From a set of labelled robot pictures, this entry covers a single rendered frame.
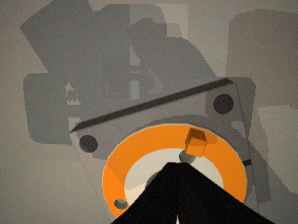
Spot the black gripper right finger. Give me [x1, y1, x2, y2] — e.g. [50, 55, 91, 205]
[177, 163, 273, 224]

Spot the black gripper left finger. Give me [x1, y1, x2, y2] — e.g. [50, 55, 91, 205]
[112, 163, 181, 224]

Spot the orange round plate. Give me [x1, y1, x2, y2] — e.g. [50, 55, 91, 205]
[101, 120, 247, 218]

